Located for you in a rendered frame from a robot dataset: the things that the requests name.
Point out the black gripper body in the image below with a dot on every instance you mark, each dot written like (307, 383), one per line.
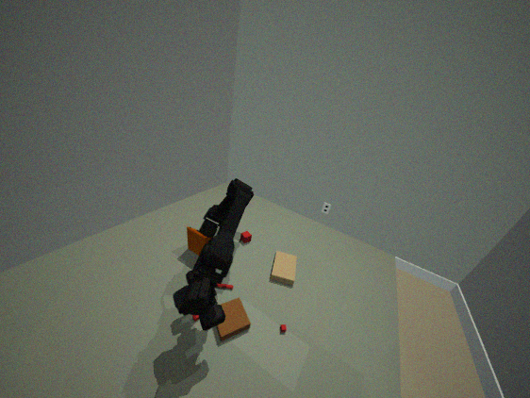
(214, 314)

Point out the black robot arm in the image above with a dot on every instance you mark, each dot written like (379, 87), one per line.
(193, 299)

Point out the long red bar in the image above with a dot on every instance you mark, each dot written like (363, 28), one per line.
(225, 286)

